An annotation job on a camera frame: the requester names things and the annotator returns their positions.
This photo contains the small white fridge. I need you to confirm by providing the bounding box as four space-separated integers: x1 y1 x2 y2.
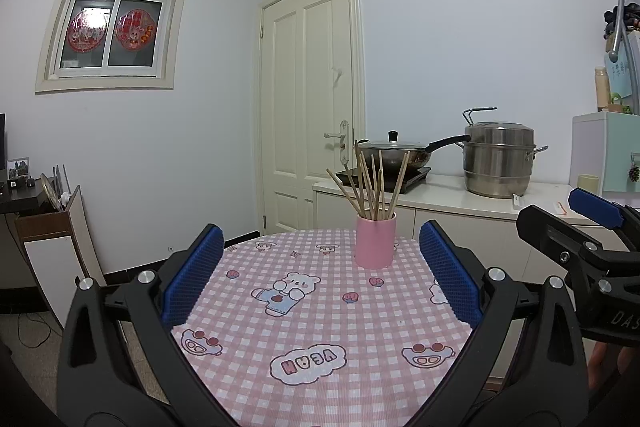
571 112 640 210

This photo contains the beige bottle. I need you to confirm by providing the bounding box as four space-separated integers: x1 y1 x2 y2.
593 66 611 112

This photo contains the cream panel door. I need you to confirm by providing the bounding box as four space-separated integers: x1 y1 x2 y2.
257 0 367 238

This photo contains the small photo frame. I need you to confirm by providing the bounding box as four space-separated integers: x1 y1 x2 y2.
6 157 31 180

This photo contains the black plush toy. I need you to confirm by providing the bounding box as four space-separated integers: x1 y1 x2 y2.
601 3 640 42

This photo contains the red round window sticker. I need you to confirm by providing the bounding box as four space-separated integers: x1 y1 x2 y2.
67 9 108 54
115 9 155 50

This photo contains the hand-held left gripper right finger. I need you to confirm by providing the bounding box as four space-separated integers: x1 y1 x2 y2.
410 221 591 427

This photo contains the white paper leaflet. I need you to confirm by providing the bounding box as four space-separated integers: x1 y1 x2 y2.
511 193 571 217

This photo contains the round metal plate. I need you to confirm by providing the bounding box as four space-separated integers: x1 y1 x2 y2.
40 173 63 212

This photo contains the pink cup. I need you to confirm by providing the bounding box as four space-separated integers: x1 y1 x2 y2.
355 211 397 269

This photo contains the dark desk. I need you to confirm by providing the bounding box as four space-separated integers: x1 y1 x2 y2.
0 187 47 215

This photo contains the person's right hand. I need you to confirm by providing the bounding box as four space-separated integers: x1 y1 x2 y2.
587 341 623 390

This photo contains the cream framed window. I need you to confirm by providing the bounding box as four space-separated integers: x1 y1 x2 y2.
34 0 189 96

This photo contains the black induction cooker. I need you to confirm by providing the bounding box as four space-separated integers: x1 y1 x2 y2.
335 166 432 195

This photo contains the black handled wok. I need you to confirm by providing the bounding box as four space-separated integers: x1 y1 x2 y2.
355 134 472 170

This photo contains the pink checked bear tablecloth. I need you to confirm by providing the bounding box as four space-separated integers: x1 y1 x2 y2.
170 228 473 427

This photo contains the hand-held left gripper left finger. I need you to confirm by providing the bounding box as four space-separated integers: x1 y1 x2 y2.
56 223 241 427

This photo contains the metal door handle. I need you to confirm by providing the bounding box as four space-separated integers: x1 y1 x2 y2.
323 119 350 162

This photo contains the pale blue box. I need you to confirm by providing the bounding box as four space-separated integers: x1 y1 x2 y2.
604 32 640 115

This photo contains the black floor cable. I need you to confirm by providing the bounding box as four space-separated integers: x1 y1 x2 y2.
15 309 56 350

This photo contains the glass wok lid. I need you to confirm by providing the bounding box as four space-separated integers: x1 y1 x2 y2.
356 130 431 152

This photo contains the stainless steel steamer pot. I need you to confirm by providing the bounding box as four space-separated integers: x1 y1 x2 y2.
455 107 549 199

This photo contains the brown and white side cabinet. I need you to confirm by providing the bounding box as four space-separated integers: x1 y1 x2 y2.
14 184 107 330

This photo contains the bunch of wooden chopsticks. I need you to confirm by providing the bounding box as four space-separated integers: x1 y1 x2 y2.
326 141 412 222

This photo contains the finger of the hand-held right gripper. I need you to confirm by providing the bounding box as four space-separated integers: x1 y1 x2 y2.
568 188 640 253
516 205 640 295

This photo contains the white kitchen cabinet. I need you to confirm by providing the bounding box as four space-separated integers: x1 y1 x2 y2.
312 172 640 393

